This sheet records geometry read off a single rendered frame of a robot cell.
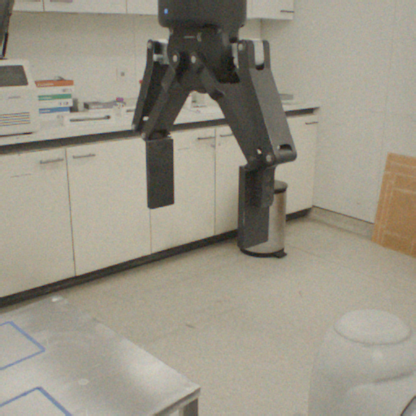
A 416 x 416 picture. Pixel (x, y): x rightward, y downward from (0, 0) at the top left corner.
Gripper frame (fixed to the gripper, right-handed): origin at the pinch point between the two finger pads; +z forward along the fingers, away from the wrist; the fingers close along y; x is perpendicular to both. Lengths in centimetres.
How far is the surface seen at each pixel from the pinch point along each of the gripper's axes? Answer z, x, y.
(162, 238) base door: 104, -146, 219
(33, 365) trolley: 38, 3, 42
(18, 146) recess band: 36, -62, 224
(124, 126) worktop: 31, -120, 217
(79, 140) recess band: 36, -96, 223
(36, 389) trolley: 38, 5, 36
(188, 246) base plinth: 117, -170, 224
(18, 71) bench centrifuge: -1, -66, 224
